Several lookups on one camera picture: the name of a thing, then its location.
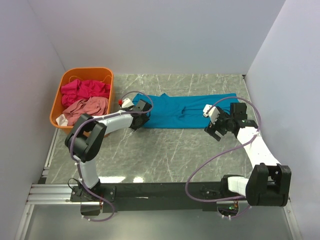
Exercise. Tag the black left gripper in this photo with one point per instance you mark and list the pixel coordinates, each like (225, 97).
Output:
(145, 119)

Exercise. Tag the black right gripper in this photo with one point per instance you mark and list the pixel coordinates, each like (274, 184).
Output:
(211, 130)

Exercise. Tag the blue t shirt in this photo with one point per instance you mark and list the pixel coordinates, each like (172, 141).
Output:
(182, 112)

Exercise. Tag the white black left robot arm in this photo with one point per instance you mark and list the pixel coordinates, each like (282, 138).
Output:
(85, 139)

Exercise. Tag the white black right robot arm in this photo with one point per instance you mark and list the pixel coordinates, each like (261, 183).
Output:
(269, 182)

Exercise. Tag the dusty pink t shirt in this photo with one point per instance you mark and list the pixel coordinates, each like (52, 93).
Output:
(94, 106)

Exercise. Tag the orange plastic laundry basket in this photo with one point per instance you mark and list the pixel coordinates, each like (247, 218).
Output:
(101, 74)

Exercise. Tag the magenta t shirt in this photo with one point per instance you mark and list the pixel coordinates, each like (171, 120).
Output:
(83, 90)

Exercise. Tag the white cloth in basket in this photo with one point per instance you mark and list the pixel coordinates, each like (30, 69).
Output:
(61, 120)

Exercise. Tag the black base crossbeam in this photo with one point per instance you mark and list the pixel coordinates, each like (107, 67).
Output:
(150, 197)

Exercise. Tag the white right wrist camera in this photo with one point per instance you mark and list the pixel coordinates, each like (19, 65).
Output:
(211, 112)

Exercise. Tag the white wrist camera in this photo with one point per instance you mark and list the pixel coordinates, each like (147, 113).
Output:
(125, 103)
(211, 112)

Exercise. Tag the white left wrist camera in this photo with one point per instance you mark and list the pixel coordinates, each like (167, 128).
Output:
(125, 103)

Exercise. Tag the aluminium frame rail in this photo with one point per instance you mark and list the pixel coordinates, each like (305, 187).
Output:
(50, 215)

